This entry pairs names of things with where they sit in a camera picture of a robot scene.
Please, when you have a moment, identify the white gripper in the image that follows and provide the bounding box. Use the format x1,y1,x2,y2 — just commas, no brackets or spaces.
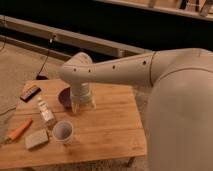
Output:
70,83,96,114

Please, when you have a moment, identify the orange carrot-like pepper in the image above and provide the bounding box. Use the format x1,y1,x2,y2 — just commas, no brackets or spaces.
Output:
4,119,33,143

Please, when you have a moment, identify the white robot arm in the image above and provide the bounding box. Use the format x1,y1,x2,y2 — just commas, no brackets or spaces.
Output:
59,48,213,171

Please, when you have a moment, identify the dark purple bowl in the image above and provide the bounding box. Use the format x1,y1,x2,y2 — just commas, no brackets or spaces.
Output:
58,88,71,108

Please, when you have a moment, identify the wooden table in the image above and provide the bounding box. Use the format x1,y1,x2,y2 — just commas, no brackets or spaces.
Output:
0,79,147,169

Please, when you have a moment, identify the black brown eraser block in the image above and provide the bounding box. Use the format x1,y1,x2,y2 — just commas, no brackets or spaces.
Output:
20,85,41,103

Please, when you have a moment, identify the beige sponge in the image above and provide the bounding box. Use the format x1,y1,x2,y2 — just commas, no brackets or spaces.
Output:
25,129,49,150

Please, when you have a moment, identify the black cable left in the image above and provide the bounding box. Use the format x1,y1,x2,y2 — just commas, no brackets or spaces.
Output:
35,34,57,81

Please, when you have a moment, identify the white metal rail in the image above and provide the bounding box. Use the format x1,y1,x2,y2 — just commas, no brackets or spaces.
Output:
0,15,148,57

